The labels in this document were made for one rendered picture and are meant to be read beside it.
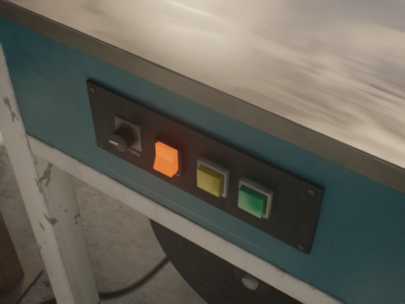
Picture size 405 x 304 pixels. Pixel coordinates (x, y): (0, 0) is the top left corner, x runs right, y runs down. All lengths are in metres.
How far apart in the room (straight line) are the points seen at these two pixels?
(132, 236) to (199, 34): 0.82
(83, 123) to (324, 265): 0.29
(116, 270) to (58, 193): 0.44
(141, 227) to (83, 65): 0.77
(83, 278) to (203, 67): 0.60
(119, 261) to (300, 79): 0.84
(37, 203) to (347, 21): 0.50
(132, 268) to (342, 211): 0.81
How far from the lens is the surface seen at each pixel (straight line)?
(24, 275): 1.28
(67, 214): 0.89
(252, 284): 0.90
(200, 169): 0.53
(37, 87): 0.67
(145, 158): 0.60
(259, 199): 0.51
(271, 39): 0.54
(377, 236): 0.50
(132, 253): 1.27
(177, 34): 0.54
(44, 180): 0.81
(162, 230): 1.03
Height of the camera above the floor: 1.03
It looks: 45 degrees down
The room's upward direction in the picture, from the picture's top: straight up
